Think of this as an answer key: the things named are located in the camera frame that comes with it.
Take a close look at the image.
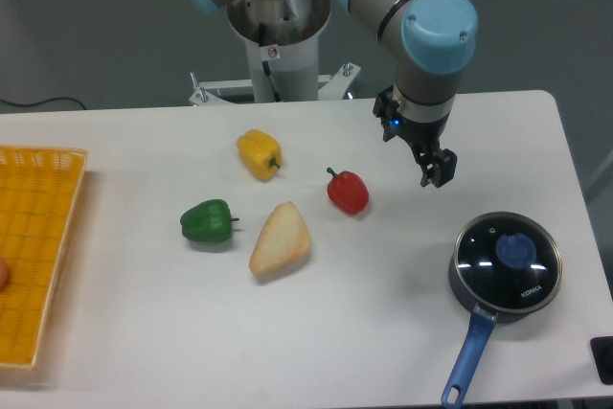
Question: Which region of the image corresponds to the black pedestal cable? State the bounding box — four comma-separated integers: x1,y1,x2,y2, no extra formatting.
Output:
257,21,284,103

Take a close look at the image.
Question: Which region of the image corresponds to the yellow bell pepper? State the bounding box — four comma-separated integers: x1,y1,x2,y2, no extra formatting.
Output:
236,129,283,181

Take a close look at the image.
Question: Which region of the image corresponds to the red bell pepper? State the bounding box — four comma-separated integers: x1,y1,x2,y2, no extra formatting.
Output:
327,167,370,216

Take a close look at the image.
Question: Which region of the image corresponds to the blue saucepan with handle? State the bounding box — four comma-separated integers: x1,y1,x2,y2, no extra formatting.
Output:
440,255,562,409

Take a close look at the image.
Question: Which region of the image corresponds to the orange round object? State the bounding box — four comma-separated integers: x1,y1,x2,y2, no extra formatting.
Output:
0,258,11,290

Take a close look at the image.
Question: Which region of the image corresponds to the black cable on floor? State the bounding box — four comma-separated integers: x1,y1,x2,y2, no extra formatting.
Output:
0,96,88,111

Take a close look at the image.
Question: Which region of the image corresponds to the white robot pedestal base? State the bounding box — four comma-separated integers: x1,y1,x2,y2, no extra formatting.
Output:
189,0,361,106

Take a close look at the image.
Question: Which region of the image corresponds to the triangular bread slice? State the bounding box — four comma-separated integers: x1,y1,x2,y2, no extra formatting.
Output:
249,201,311,277

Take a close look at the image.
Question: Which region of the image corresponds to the green bell pepper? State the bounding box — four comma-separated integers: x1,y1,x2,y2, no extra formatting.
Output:
180,198,238,242

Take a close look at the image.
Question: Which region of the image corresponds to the glass pot lid blue knob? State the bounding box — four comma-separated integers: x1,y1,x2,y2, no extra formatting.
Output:
448,212,562,322

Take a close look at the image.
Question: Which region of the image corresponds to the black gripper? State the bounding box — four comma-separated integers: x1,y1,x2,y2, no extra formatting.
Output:
373,86,458,188

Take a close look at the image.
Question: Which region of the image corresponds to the black table corner device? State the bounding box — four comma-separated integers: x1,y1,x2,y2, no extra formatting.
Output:
590,336,613,385

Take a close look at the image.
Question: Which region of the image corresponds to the yellow woven basket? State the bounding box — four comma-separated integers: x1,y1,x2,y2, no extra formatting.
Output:
1,145,88,369

